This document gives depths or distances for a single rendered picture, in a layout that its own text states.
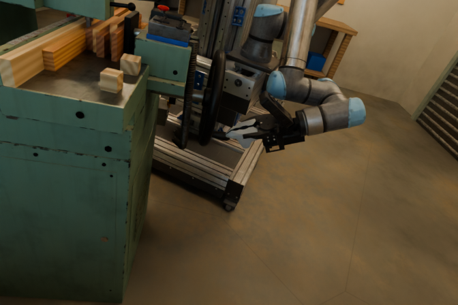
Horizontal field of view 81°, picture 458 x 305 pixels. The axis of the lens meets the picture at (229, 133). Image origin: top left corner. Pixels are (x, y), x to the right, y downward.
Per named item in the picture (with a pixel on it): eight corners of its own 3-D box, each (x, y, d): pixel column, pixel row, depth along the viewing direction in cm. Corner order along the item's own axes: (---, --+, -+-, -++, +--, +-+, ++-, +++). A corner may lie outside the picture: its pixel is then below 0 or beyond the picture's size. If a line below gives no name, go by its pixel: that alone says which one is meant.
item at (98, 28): (99, 53, 66) (99, 30, 63) (93, 52, 65) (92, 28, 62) (119, 36, 79) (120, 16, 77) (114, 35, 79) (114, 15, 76)
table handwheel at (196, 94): (234, 28, 74) (215, 87, 100) (161, 11, 71) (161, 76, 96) (225, 120, 62) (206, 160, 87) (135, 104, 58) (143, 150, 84)
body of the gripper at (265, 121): (264, 154, 74) (307, 146, 72) (257, 130, 69) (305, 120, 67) (260, 137, 80) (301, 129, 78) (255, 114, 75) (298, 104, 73)
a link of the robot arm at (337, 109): (354, 113, 76) (367, 131, 70) (315, 121, 78) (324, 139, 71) (355, 89, 72) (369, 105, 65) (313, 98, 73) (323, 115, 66)
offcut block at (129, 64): (123, 67, 62) (123, 52, 61) (140, 70, 63) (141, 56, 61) (119, 73, 59) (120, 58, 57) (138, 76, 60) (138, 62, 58)
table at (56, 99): (172, 144, 53) (176, 118, 49) (-2, 116, 47) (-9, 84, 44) (193, 52, 103) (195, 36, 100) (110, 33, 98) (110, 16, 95)
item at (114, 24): (116, 55, 67) (117, 24, 63) (109, 53, 67) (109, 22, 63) (133, 37, 82) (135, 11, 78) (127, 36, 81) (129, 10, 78)
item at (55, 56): (55, 71, 53) (52, 52, 51) (43, 69, 53) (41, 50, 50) (132, 15, 103) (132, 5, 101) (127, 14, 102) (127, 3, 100)
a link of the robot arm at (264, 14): (247, 29, 126) (255, -2, 118) (274, 36, 128) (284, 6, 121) (250, 35, 116) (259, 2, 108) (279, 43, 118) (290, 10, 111)
